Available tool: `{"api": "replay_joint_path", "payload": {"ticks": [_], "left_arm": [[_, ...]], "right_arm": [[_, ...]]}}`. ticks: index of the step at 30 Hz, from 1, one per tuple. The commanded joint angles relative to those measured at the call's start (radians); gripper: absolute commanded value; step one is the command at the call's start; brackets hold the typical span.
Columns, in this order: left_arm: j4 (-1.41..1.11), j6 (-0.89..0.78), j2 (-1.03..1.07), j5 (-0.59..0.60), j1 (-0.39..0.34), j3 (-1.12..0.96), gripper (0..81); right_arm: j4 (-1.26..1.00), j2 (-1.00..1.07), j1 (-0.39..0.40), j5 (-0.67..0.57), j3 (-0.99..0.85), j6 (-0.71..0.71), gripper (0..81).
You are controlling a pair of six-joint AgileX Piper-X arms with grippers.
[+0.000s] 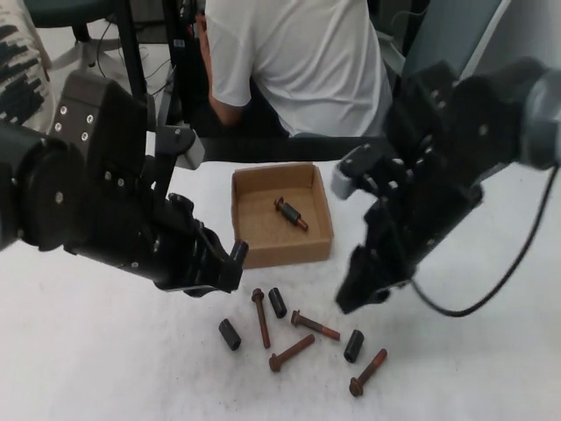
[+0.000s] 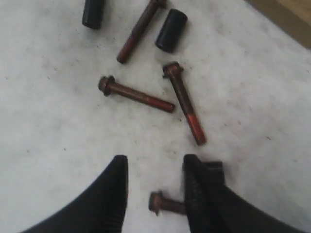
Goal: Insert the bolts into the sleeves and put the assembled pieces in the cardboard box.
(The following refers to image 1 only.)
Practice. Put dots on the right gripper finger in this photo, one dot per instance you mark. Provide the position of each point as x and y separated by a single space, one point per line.
361 285

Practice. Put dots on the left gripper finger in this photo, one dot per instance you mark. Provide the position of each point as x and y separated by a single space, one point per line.
234 267

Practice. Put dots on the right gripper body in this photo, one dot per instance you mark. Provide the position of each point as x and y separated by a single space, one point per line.
416 228

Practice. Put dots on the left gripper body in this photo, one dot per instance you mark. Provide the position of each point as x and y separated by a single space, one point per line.
171 245

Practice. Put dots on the open cardboard box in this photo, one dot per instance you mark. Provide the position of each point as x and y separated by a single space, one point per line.
302 252

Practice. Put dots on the bolt assembled in black sleeve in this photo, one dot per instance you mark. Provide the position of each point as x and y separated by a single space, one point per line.
290 213

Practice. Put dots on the black cylindrical sleeve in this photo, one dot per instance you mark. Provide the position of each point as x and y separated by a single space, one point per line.
354 346
278 302
230 335

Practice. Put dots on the rusty brown flange bolt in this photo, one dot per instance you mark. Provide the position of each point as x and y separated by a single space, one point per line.
291 351
369 373
261 320
315 326

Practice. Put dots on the person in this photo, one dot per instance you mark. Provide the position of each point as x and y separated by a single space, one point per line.
298 61

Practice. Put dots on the office chair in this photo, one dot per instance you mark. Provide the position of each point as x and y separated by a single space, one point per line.
83 26

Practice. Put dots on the white fabric with black print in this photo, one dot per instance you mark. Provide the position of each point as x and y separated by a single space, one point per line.
22 61

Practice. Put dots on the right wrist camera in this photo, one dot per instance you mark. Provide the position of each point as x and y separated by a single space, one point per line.
346 177

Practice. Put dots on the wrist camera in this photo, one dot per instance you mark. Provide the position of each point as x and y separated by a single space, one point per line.
346 177
184 147

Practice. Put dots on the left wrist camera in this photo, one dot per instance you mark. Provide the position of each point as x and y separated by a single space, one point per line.
184 147

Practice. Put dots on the black metal post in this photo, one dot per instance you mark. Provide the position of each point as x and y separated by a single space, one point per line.
131 48

